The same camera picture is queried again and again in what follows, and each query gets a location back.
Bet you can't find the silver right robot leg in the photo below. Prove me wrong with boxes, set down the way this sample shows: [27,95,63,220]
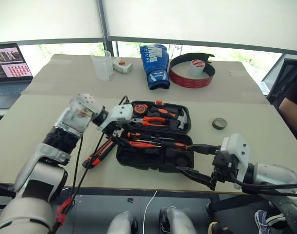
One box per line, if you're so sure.
[159,206,197,234]

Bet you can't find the silver left robot leg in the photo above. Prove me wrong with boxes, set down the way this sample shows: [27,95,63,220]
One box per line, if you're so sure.
[106,211,139,234]

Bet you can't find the orange handled pliers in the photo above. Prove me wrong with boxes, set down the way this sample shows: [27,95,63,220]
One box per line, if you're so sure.
[131,116,170,127]

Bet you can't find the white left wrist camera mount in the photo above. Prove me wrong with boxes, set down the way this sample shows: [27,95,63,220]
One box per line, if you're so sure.
[99,103,135,132]

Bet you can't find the open grey laptop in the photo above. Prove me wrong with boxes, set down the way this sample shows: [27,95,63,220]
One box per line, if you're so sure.
[0,42,34,110]

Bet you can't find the clear plastic measuring cup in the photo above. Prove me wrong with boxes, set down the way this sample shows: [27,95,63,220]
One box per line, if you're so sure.
[90,50,114,81]

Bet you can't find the thin orange black screwdriver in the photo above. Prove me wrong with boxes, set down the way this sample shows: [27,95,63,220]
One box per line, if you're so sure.
[126,132,176,142]

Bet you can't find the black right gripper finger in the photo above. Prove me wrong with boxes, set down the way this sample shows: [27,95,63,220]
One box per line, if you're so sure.
[175,166,217,189]
[186,143,222,155]

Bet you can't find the person in dark shirt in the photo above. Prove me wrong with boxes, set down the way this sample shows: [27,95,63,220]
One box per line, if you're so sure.
[272,70,297,152]

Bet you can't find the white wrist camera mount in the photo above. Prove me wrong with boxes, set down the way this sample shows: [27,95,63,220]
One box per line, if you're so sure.
[99,103,135,132]
[220,133,250,190]

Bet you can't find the orange black utility knife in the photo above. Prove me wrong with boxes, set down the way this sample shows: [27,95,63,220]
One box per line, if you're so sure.
[82,138,116,170]

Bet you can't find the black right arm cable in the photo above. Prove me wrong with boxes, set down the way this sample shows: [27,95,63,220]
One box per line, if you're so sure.
[229,170,297,198]

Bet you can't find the blue white sneaker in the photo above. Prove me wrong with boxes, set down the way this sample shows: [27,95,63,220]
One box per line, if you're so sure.
[254,209,287,234]

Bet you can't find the red black coiled strip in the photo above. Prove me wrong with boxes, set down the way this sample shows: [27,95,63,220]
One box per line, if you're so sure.
[168,53,216,90]

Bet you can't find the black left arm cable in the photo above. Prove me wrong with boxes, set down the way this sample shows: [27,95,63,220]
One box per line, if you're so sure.
[50,95,130,234]

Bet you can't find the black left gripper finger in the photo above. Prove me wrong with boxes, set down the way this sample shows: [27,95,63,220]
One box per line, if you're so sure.
[118,126,136,137]
[110,135,133,148]

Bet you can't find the white glue gun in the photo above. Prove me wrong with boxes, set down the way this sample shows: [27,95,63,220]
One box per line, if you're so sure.
[111,57,134,74]

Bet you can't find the dark shoe with tan trim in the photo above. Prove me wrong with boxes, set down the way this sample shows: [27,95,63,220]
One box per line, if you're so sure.
[207,221,234,234]

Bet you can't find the white cable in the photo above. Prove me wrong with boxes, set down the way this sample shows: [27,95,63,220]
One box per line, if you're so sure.
[142,190,158,234]

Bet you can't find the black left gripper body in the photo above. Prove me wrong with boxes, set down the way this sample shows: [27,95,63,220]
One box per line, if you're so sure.
[101,121,126,138]

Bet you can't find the orange black tape measure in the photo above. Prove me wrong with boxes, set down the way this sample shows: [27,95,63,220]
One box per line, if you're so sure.
[133,103,149,115]

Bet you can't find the blue boxing glove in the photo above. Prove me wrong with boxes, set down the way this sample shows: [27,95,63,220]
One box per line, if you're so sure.
[139,44,171,91]

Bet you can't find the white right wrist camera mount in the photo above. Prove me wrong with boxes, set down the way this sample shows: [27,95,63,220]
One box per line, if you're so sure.
[220,133,250,190]

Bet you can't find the white red tape roll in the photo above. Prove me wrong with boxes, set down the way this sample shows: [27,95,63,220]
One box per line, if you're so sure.
[189,58,207,79]

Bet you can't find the silver robot leg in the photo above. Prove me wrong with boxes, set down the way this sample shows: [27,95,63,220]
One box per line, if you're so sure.
[106,211,139,234]
[159,206,197,234]

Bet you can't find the steel claw hammer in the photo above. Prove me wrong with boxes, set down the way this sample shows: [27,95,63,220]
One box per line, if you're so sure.
[172,108,189,130]

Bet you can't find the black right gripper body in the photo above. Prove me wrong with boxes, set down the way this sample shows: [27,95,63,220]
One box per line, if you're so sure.
[211,145,240,191]

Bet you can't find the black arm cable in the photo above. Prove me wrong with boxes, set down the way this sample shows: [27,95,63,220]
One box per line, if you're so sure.
[50,95,130,234]
[229,170,297,198]

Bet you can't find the red cable tie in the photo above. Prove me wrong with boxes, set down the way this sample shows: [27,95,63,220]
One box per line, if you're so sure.
[55,196,74,225]

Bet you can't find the thick orange black screwdriver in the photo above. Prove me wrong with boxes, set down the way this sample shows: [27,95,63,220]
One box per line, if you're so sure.
[162,141,190,152]

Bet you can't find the black plastic tool case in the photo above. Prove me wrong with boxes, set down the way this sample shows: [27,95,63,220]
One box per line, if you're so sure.
[115,100,194,174]

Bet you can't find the grey duct tape roll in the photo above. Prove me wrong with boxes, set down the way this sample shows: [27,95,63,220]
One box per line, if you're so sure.
[211,117,228,131]

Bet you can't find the orange handled screwdriver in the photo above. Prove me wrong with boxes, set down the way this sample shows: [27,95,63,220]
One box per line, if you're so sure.
[125,140,162,149]

